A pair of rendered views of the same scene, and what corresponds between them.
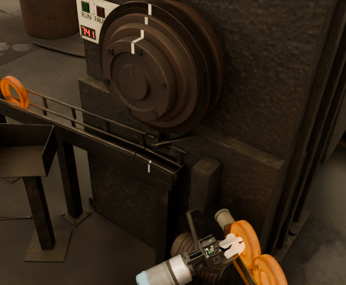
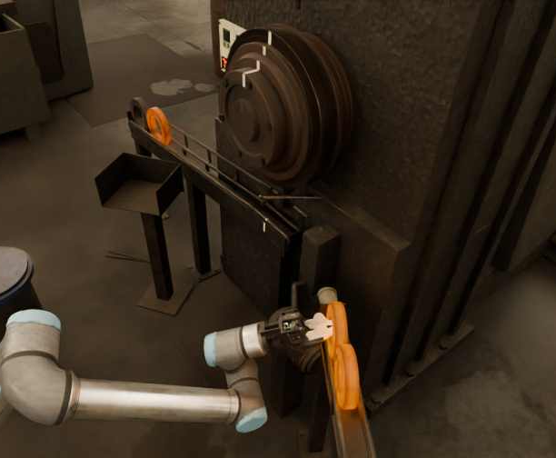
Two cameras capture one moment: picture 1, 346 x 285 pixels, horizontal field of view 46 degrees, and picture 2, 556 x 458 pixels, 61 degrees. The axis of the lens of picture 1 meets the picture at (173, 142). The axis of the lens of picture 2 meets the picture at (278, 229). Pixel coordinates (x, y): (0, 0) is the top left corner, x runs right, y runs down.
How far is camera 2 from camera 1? 0.33 m
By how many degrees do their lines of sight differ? 13
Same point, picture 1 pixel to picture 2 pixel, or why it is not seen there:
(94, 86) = not seen: hidden behind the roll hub
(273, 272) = (345, 364)
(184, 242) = not seen: hidden behind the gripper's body
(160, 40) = (273, 74)
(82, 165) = not seen: hidden behind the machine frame
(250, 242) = (336, 326)
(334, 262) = (488, 394)
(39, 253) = (153, 301)
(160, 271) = (230, 335)
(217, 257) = (294, 335)
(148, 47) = (259, 80)
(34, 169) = (151, 207)
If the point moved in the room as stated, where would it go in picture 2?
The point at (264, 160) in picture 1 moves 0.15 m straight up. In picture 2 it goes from (384, 238) to (394, 195)
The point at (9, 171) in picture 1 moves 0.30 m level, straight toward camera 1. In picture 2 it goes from (126, 204) to (121, 254)
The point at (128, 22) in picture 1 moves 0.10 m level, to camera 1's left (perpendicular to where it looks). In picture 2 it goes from (248, 52) to (215, 46)
